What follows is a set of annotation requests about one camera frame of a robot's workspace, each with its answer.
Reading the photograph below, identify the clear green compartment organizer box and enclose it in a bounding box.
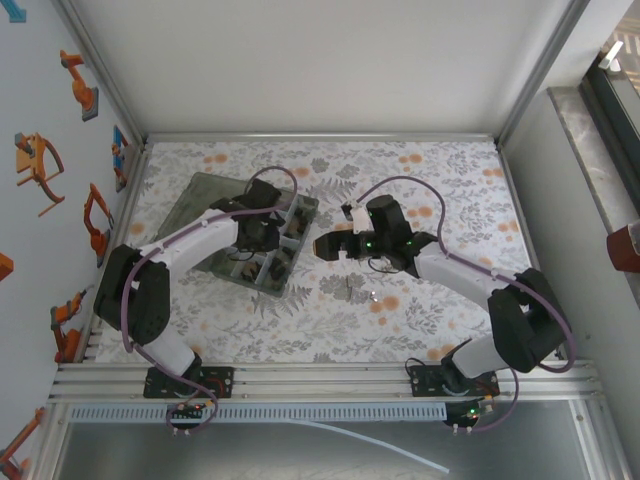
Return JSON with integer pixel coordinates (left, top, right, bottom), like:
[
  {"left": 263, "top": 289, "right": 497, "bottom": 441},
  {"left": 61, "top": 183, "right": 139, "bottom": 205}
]
[{"left": 155, "top": 171, "right": 321, "bottom": 299}]

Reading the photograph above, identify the floral patterned table mat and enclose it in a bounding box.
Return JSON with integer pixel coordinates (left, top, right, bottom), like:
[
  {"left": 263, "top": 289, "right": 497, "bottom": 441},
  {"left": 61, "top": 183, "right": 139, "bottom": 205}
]
[{"left": 94, "top": 141, "right": 559, "bottom": 364}]

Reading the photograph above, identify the blue and orange sticker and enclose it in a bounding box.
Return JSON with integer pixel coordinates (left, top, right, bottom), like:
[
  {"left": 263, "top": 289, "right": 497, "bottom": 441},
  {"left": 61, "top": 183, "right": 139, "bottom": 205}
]
[{"left": 110, "top": 124, "right": 132, "bottom": 194}]

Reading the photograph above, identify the small green circuit board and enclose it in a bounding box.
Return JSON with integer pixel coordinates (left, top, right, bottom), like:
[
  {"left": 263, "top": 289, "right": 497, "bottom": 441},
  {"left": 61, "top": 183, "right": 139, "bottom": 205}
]
[
  {"left": 167, "top": 399, "right": 211, "bottom": 419},
  {"left": 462, "top": 398, "right": 496, "bottom": 422}
]

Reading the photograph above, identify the grey stone window sill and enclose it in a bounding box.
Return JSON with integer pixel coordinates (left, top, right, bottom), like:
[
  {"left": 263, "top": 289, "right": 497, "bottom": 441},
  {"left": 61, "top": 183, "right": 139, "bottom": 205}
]
[{"left": 547, "top": 85, "right": 640, "bottom": 236}]

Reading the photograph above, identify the grey metal shelf plate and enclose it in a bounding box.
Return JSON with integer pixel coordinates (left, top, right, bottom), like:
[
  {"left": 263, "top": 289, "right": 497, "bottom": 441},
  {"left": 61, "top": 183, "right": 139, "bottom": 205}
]
[{"left": 59, "top": 421, "right": 586, "bottom": 480}]

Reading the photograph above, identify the white plastic tube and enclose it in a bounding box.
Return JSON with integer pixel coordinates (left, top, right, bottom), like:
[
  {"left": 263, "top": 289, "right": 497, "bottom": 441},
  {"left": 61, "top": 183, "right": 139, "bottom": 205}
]
[{"left": 292, "top": 418, "right": 451, "bottom": 475}]

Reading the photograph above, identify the orange claw machine sticker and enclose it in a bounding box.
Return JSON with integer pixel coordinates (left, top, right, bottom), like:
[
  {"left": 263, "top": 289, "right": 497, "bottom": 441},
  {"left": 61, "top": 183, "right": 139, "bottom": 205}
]
[{"left": 13, "top": 132, "right": 66, "bottom": 219}]

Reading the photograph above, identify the brown cup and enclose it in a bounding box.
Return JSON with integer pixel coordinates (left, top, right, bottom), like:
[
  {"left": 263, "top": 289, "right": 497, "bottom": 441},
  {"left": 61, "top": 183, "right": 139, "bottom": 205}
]
[{"left": 606, "top": 219, "right": 640, "bottom": 274}]

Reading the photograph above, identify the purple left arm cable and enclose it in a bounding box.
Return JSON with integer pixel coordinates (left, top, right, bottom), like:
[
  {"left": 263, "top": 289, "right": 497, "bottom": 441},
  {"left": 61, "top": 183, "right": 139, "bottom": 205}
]
[{"left": 121, "top": 166, "right": 300, "bottom": 436}]

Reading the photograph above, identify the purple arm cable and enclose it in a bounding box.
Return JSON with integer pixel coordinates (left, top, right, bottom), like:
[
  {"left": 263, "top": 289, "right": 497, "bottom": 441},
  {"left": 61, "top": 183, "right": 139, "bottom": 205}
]
[
  {"left": 355, "top": 175, "right": 575, "bottom": 434},
  {"left": 121, "top": 166, "right": 300, "bottom": 436}
]

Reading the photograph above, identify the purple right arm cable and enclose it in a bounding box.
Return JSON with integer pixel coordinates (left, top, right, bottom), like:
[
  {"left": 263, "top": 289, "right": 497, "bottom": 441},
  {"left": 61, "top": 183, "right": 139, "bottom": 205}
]
[{"left": 355, "top": 175, "right": 575, "bottom": 434}]

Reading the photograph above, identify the wide aluminium frame rail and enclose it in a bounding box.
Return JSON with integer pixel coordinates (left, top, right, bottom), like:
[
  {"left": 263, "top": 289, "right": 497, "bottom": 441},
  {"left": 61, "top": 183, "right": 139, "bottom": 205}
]
[{"left": 47, "top": 360, "right": 604, "bottom": 404}]

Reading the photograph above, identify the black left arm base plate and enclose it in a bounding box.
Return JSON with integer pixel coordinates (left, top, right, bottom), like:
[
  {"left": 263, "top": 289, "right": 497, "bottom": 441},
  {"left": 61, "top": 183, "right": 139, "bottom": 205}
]
[{"left": 143, "top": 366, "right": 236, "bottom": 399}]

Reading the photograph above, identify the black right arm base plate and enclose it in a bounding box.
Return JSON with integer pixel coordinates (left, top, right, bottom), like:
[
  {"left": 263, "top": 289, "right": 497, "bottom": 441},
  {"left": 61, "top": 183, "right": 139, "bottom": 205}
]
[{"left": 409, "top": 364, "right": 501, "bottom": 399}]

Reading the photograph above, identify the white slotted cable duct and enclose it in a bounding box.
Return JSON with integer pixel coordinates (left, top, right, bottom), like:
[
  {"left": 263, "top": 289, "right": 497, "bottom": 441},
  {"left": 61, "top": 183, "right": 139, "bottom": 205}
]
[{"left": 69, "top": 403, "right": 449, "bottom": 422}]

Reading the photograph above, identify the aluminium frame post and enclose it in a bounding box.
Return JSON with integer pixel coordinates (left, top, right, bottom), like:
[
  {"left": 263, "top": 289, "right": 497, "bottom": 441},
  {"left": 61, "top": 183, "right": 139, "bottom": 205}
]
[
  {"left": 52, "top": 0, "right": 150, "bottom": 149},
  {"left": 497, "top": 0, "right": 592, "bottom": 149}
]

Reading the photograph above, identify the dark window frame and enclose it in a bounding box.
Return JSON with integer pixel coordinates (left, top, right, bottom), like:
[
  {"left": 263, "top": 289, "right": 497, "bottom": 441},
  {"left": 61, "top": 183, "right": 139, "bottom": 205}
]
[{"left": 579, "top": 29, "right": 640, "bottom": 169}]

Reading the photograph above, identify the white window handle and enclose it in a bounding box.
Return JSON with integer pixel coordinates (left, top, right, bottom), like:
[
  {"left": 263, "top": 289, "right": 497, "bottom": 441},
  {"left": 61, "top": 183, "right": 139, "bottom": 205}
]
[{"left": 599, "top": 40, "right": 625, "bottom": 71}]

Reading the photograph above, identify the blue wall sticker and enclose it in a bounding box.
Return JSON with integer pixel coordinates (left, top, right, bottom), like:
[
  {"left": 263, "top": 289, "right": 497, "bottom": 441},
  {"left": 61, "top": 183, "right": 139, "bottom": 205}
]
[{"left": 0, "top": 0, "right": 29, "bottom": 24}]

